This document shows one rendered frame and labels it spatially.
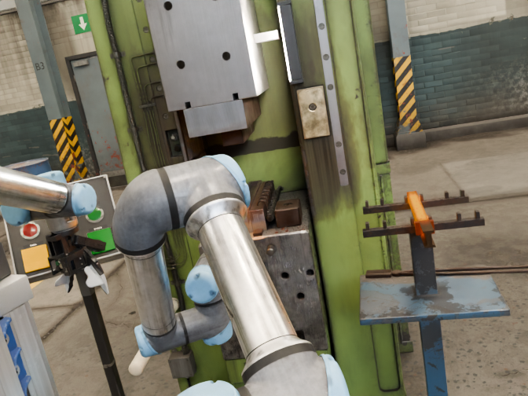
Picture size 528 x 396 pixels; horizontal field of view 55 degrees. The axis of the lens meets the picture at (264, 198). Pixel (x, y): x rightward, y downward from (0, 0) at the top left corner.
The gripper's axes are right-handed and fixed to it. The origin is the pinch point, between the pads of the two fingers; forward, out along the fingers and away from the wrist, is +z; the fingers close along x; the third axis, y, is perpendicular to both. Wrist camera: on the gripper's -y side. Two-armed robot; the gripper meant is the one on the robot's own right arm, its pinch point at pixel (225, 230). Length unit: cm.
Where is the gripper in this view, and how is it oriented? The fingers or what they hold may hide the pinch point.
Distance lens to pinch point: 146.5
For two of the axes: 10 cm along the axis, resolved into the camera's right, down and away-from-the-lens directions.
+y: 1.8, 9.6, 2.3
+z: 1.0, -2.5, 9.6
